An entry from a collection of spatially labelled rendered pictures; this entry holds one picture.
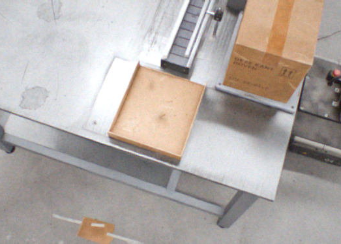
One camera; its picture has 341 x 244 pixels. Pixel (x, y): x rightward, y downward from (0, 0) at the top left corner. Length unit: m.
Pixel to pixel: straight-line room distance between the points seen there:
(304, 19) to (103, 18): 0.75
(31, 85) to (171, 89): 0.50
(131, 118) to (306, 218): 1.23
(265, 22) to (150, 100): 0.47
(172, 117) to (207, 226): 0.89
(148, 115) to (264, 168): 0.44
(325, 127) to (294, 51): 0.99
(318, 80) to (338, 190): 0.60
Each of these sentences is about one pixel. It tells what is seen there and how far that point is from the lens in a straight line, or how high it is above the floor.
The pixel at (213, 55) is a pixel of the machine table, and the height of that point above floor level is 0.83.
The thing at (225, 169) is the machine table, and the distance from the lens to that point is 1.48.
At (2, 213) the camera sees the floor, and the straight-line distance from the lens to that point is 2.39.
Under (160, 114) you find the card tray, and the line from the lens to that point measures 1.53.
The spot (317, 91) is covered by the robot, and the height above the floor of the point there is 0.26.
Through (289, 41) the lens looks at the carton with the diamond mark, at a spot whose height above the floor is 1.12.
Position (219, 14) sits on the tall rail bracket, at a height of 0.97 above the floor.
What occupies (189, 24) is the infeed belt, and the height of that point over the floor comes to 0.88.
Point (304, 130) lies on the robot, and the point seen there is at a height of 0.24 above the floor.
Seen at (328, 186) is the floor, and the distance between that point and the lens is 2.49.
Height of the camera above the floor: 2.23
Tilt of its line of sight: 67 degrees down
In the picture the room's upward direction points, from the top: 7 degrees clockwise
